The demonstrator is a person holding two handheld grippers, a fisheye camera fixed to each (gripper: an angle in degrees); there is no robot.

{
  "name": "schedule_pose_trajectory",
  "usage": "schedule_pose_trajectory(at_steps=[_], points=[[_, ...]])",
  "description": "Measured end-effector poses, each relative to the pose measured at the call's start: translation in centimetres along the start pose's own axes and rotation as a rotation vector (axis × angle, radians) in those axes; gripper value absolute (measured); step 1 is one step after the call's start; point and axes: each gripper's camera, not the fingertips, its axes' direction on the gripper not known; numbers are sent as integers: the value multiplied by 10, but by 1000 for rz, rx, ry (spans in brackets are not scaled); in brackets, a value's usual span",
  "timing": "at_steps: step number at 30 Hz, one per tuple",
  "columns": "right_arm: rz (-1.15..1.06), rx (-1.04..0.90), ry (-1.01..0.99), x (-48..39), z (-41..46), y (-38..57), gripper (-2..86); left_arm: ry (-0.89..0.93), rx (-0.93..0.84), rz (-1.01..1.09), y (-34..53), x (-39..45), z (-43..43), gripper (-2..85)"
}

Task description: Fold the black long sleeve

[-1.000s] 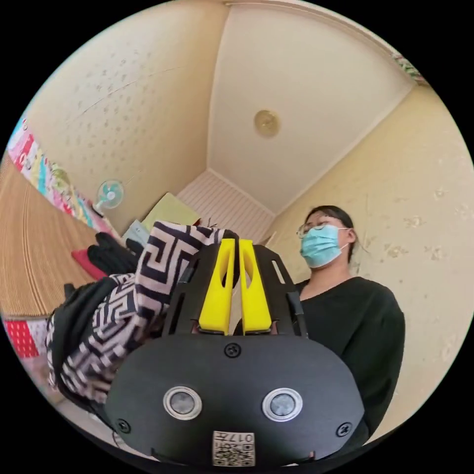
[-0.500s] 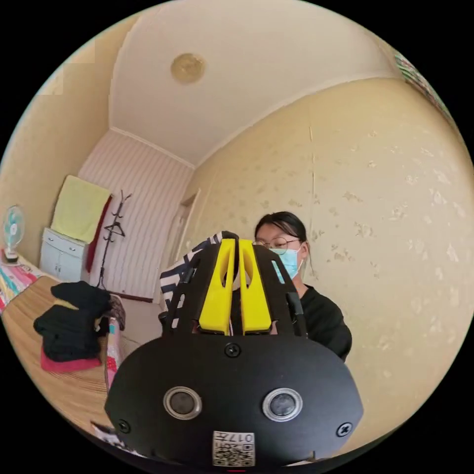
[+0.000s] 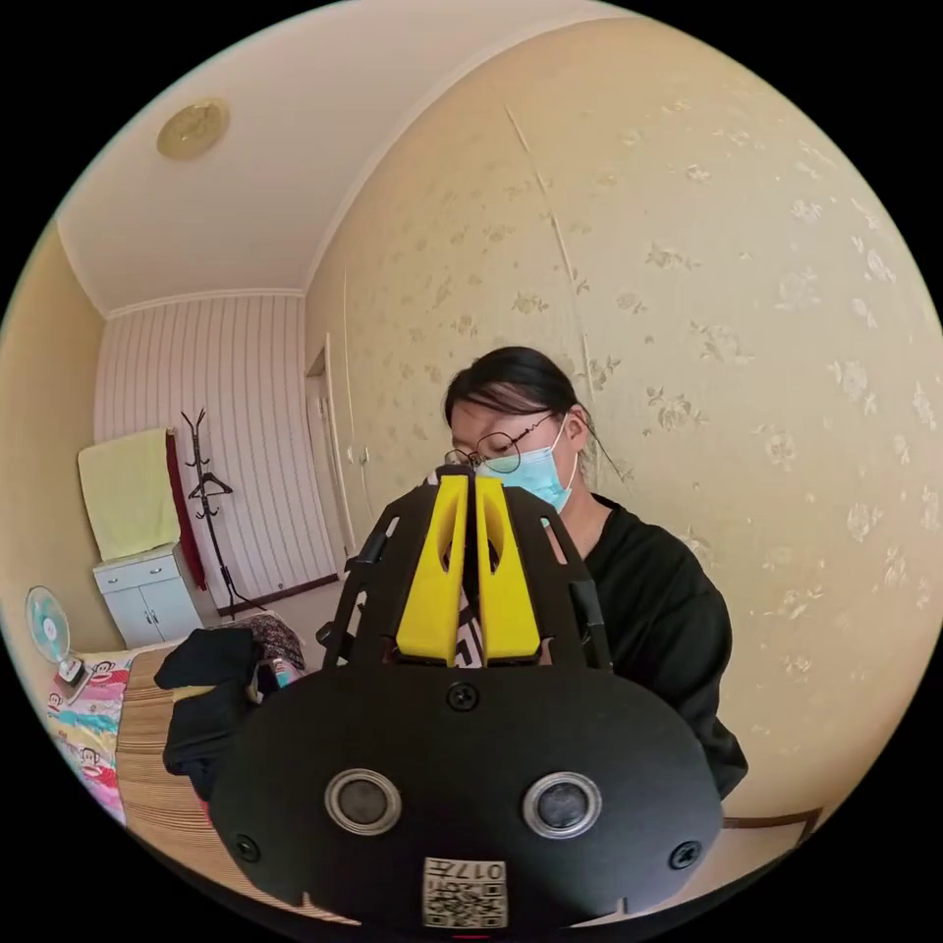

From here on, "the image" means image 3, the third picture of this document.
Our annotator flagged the small blue fan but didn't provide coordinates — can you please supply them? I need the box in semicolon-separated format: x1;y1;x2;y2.
25;584;94;702

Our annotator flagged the round ceiling lamp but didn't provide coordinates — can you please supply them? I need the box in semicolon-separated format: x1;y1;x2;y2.
155;98;232;161

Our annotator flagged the black coat rack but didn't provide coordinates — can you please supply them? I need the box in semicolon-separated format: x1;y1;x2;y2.
179;409;268;622

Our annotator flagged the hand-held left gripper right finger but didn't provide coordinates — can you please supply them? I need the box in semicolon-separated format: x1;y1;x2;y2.
473;477;543;666

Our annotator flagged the white door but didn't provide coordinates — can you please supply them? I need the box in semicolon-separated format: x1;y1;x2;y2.
304;333;358;578

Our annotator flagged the person's body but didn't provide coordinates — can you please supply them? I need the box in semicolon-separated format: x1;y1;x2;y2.
443;346;749;805

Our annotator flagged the pile of clothes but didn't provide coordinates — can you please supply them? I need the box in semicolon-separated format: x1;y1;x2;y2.
152;612;309;805

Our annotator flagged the light green towel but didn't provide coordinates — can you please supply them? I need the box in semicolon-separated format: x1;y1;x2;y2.
77;427;183;564

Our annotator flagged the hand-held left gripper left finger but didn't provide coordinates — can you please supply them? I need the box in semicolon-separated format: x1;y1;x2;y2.
394;474;472;662

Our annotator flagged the white cupboard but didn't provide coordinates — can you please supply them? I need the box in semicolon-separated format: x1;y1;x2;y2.
92;543;205;651

